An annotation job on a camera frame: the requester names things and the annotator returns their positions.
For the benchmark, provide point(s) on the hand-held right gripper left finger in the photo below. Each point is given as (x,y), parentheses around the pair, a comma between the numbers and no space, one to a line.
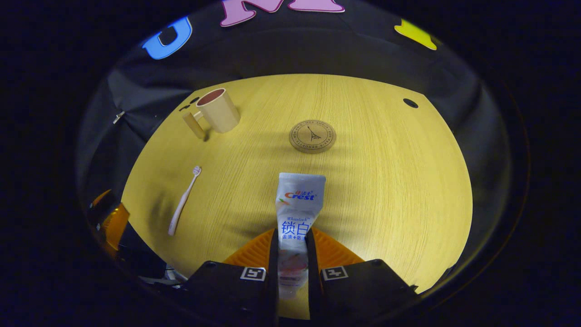
(273,272)

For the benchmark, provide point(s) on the white toothpaste tube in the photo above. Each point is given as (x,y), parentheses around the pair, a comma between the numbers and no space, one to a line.
(299,204)

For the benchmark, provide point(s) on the pink toothbrush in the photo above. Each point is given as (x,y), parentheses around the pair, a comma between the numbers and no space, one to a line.
(181,204)

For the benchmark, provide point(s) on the beige cup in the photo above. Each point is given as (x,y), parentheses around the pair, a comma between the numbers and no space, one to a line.
(222,113)

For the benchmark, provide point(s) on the round wooden coaster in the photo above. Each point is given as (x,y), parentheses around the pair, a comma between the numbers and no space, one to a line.
(312,136)

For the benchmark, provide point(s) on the silver clip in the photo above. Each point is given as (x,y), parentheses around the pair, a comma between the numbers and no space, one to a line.
(119,117)

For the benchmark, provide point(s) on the black backdrop cloth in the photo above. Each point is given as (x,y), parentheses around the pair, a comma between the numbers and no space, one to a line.
(295,50)

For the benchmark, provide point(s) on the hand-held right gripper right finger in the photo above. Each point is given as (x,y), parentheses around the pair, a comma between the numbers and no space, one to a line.
(312,281)

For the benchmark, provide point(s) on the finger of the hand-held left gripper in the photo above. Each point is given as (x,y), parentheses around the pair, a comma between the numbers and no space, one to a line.
(113,222)

